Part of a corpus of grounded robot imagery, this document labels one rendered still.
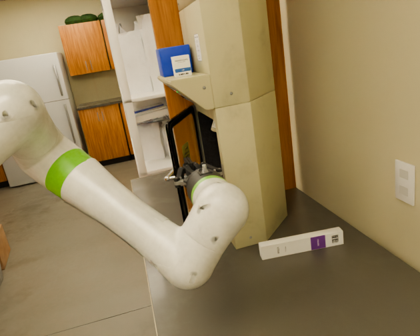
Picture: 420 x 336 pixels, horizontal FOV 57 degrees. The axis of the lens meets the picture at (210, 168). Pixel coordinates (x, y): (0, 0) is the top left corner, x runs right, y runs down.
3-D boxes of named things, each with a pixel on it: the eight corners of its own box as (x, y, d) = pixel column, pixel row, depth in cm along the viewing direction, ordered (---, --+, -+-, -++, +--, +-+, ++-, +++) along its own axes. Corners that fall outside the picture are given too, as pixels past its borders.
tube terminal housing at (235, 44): (269, 199, 161) (246, 2, 137) (305, 231, 131) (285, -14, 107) (211, 213, 156) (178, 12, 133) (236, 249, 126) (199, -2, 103)
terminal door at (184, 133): (209, 203, 154) (193, 104, 141) (189, 242, 125) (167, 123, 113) (207, 203, 154) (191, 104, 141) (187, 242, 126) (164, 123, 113)
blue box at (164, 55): (188, 71, 135) (183, 45, 133) (193, 72, 126) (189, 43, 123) (160, 76, 134) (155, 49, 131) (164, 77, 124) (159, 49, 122)
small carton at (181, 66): (189, 74, 121) (186, 54, 119) (192, 75, 116) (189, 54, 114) (174, 77, 120) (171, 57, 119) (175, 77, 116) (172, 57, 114)
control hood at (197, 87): (193, 98, 142) (188, 71, 139) (215, 109, 112) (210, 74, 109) (162, 104, 140) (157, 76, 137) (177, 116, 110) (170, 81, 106)
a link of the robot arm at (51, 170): (-9, 142, 83) (35, 106, 88) (17, 169, 95) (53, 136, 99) (49, 188, 79) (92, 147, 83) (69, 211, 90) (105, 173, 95)
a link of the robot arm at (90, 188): (78, 157, 81) (107, 160, 92) (52, 202, 82) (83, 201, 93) (217, 258, 71) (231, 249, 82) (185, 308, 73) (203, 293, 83)
